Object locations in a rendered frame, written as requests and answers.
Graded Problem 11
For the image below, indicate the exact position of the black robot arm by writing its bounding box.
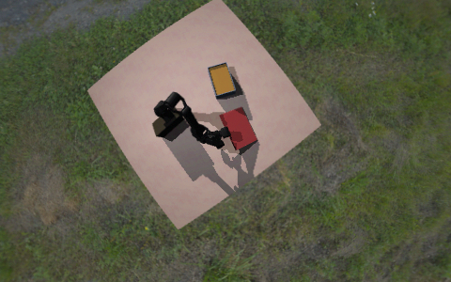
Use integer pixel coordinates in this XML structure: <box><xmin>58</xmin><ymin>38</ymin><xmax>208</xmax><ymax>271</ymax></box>
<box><xmin>153</xmin><ymin>91</ymin><xmax>225</xmax><ymax>149</ymax></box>

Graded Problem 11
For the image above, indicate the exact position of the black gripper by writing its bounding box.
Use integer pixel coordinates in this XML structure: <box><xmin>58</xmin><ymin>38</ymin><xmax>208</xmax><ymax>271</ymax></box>
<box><xmin>210</xmin><ymin>126</ymin><xmax>230</xmax><ymax>138</ymax></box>

